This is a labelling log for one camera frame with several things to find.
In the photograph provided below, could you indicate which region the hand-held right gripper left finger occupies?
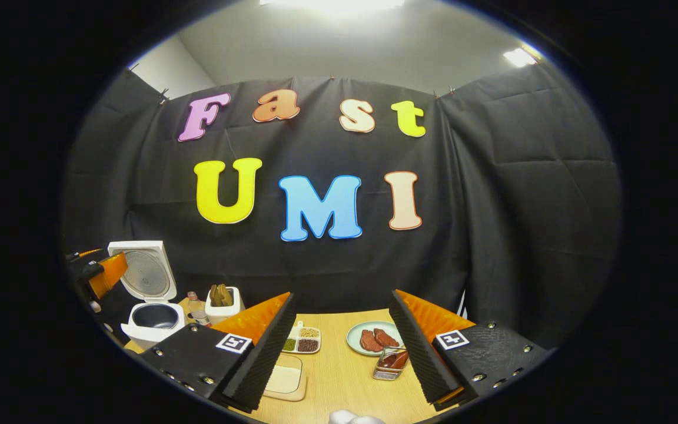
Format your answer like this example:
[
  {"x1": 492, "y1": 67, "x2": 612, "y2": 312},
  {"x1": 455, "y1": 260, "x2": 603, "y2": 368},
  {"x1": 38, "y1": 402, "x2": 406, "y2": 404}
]
[{"x1": 139, "y1": 293, "x2": 297, "y2": 414}]

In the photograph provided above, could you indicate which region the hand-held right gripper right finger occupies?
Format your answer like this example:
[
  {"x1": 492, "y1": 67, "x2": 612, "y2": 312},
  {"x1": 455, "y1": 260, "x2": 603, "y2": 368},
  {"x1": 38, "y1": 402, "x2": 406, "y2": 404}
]
[{"x1": 391, "y1": 289, "x2": 556, "y2": 412}]

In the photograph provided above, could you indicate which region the wooden tray of rice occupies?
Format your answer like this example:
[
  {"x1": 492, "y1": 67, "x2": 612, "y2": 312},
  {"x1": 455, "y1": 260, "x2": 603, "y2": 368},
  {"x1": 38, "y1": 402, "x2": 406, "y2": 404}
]
[{"x1": 264, "y1": 353, "x2": 308, "y2": 402}]

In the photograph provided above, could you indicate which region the white rice cooker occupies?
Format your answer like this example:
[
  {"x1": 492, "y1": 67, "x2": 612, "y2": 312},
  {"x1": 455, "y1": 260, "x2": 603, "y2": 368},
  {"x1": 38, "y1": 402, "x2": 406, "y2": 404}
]
[{"x1": 108, "y1": 240, "x2": 185, "y2": 349}]

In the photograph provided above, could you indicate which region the wire chopstick holder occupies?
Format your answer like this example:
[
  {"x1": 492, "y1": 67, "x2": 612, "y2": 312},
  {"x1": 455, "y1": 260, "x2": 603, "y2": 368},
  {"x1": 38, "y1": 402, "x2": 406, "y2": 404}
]
[{"x1": 373, "y1": 346, "x2": 410, "y2": 382}]

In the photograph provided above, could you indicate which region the white divided grain plate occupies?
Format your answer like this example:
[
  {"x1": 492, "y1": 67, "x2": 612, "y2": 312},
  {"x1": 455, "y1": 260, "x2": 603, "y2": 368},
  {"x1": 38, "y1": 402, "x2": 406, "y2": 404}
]
[{"x1": 282, "y1": 321, "x2": 322, "y2": 355}]

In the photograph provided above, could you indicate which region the white toaster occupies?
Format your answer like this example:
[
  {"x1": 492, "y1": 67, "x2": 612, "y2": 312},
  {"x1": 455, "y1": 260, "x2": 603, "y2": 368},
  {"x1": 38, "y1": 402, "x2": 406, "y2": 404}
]
[{"x1": 205, "y1": 286, "x2": 245, "y2": 326}]

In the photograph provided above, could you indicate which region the pale green plate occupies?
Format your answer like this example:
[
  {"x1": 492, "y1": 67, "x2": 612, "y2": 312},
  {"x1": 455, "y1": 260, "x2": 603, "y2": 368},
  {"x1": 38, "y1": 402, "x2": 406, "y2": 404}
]
[{"x1": 346, "y1": 321, "x2": 404, "y2": 357}]

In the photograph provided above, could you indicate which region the clear plastic bottle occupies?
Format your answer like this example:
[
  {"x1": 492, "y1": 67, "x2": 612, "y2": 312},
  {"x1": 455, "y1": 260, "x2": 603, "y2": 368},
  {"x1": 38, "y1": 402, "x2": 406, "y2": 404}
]
[{"x1": 188, "y1": 291, "x2": 210, "y2": 327}]

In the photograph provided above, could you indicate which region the white lumpy object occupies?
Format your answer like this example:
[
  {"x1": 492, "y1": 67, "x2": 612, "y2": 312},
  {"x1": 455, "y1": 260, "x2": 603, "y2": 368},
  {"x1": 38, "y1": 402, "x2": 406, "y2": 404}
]
[{"x1": 328, "y1": 409, "x2": 387, "y2": 424}]

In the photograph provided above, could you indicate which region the black backdrop cloth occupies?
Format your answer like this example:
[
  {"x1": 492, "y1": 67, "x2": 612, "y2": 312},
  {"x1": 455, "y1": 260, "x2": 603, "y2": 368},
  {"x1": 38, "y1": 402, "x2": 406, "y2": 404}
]
[{"x1": 62, "y1": 59, "x2": 622, "y2": 348}]

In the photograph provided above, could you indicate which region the ceiling light panel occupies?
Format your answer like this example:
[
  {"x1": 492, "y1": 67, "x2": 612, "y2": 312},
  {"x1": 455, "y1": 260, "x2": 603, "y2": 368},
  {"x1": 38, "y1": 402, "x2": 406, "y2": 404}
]
[
  {"x1": 260, "y1": 0, "x2": 404, "y2": 12},
  {"x1": 503, "y1": 47, "x2": 537, "y2": 67}
]

